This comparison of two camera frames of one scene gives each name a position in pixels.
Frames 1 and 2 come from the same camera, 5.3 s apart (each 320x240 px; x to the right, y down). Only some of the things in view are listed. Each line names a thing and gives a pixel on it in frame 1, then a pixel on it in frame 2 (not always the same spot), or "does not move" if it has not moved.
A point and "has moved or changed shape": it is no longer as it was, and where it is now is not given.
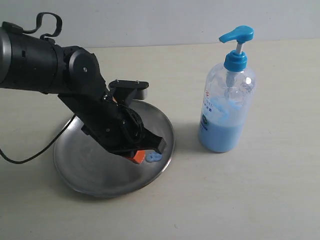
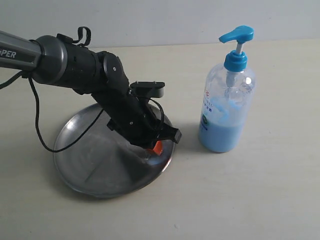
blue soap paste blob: x=154 y=156 has moved or changed shape
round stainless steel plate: x=89 y=169 does not move
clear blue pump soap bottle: x=229 y=100 does not move
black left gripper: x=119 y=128 to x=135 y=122
